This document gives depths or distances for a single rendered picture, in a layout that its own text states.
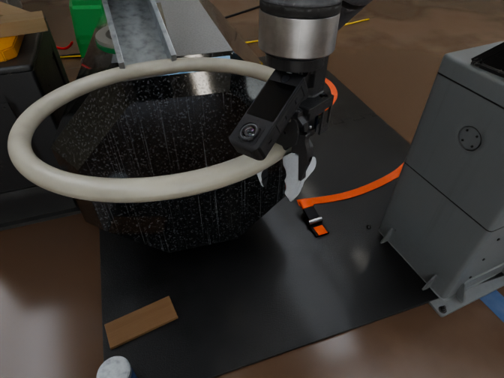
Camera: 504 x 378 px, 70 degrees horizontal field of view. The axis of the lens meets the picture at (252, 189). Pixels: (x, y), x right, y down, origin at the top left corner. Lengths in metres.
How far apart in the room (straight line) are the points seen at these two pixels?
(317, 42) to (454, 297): 1.40
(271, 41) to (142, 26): 0.62
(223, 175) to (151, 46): 0.56
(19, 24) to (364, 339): 1.76
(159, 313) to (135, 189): 1.07
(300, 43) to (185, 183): 0.20
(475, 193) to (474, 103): 0.28
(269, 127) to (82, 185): 0.23
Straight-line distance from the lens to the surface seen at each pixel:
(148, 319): 1.48
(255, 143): 0.41
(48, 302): 1.70
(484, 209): 1.34
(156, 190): 0.44
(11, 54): 1.68
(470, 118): 1.28
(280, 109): 0.42
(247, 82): 1.17
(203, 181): 0.43
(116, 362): 1.31
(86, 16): 3.09
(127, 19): 1.04
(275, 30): 0.42
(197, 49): 1.17
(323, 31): 0.42
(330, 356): 1.43
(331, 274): 1.58
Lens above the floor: 1.30
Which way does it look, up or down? 43 degrees down
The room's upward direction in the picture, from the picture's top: straight up
